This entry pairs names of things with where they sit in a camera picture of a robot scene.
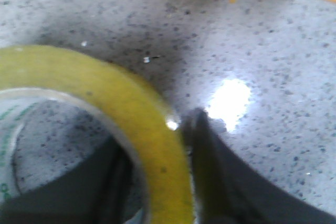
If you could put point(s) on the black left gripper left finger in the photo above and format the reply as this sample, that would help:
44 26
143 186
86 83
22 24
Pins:
93 192

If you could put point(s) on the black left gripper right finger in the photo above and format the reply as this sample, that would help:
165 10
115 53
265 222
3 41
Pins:
227 190

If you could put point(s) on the yellow tape roll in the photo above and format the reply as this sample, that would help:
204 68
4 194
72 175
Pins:
125 100

